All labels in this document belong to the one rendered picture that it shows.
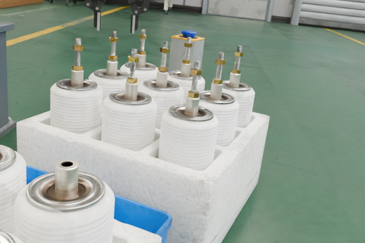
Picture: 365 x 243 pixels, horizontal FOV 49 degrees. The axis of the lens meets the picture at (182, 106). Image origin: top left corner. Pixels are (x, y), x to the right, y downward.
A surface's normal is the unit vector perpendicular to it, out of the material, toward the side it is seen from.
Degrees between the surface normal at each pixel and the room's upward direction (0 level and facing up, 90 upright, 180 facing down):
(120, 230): 0
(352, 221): 0
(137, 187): 90
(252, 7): 90
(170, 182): 90
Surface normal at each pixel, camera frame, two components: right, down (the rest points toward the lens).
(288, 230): 0.11, -0.94
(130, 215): -0.39, 0.21
